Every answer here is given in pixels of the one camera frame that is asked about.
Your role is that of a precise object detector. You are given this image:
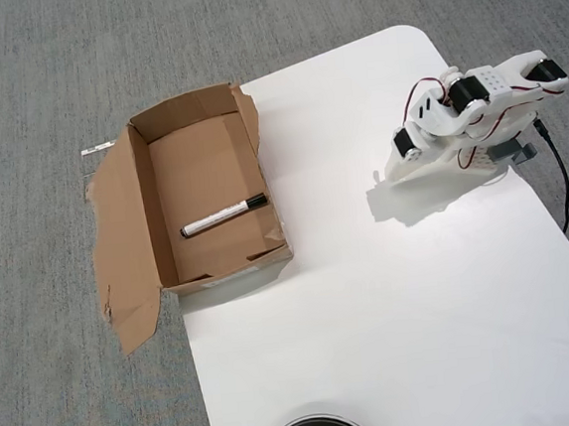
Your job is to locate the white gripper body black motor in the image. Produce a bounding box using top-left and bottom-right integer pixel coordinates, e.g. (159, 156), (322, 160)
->
(388, 120), (441, 162)

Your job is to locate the white fixed gripper finger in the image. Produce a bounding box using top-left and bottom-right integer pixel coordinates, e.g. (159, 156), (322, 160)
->
(370, 144), (458, 186)

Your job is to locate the white moving gripper finger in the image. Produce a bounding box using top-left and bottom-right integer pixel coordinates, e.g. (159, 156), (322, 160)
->
(380, 145), (427, 184)

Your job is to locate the white marker pen black cap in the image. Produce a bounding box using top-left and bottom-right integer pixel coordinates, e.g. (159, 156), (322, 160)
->
(177, 192), (271, 240)

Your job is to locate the open brown cardboard box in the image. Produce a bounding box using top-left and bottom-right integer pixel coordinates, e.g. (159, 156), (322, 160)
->
(73, 76), (303, 358)

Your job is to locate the grey table clamp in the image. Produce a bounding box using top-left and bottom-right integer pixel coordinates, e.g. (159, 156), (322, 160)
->
(487, 138), (539, 169)

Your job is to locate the black power cable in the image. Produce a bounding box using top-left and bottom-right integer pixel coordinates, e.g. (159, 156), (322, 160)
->
(532, 115), (569, 236)

